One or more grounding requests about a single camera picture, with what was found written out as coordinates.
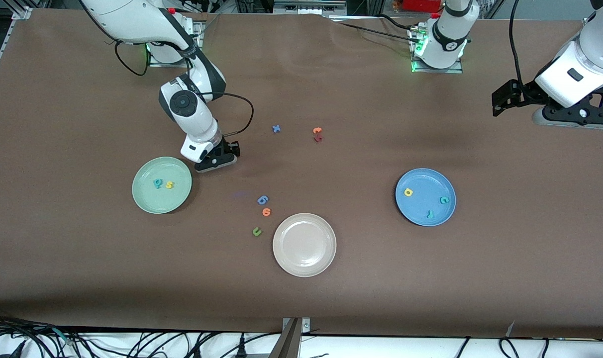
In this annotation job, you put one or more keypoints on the teal foam letter p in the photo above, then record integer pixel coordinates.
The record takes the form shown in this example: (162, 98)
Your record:
(156, 185)

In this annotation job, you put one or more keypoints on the green foam letter u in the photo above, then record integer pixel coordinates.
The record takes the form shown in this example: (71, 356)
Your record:
(255, 233)

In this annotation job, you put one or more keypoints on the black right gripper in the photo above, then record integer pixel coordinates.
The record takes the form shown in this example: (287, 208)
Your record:
(228, 146)

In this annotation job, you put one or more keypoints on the aluminium strut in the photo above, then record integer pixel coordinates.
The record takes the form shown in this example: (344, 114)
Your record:
(286, 343)

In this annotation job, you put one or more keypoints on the brown table cover sheet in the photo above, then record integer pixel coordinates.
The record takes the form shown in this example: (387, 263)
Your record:
(301, 89)

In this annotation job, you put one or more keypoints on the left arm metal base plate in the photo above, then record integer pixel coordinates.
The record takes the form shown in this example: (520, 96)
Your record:
(436, 70)

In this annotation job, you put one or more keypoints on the green plate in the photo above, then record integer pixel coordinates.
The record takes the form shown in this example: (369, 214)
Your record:
(157, 199)

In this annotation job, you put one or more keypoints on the red box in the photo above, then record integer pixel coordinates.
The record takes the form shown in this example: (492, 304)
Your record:
(421, 5)

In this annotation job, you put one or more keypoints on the beige plate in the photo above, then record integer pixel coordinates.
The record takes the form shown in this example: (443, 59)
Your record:
(304, 244)

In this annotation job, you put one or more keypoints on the blue plate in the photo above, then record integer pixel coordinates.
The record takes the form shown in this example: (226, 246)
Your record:
(423, 204)

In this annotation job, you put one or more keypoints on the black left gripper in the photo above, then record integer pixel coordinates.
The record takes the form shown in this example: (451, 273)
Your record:
(525, 94)

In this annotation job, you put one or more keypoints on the metal mounting plate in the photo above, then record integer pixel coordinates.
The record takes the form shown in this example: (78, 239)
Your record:
(305, 325)

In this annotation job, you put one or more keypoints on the blue foam number six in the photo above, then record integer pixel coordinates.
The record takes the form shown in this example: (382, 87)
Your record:
(259, 201)

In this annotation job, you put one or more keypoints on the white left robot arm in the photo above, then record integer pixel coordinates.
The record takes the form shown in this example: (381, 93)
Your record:
(448, 40)

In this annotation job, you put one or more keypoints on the grey metal box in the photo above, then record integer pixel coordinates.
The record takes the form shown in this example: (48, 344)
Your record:
(306, 7)

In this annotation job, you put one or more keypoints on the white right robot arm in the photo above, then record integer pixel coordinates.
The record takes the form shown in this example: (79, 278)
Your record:
(132, 20)

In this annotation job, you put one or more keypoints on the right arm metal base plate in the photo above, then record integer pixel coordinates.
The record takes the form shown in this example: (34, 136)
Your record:
(174, 64)

